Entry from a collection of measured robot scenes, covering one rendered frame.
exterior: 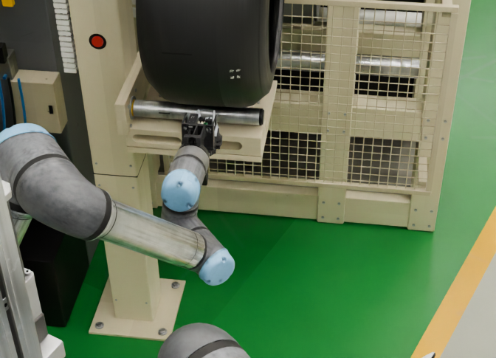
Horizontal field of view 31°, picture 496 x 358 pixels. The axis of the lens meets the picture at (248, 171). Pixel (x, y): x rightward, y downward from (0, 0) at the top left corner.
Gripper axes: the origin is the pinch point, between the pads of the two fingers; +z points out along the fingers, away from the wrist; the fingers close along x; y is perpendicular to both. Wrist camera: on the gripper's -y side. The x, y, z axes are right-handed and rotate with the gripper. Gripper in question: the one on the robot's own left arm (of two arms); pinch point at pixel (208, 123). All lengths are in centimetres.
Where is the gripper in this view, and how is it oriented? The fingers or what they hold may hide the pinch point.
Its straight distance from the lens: 213.9
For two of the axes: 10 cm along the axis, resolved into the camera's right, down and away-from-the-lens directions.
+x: -9.9, -0.8, 1.1
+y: 0.1, -8.5, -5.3
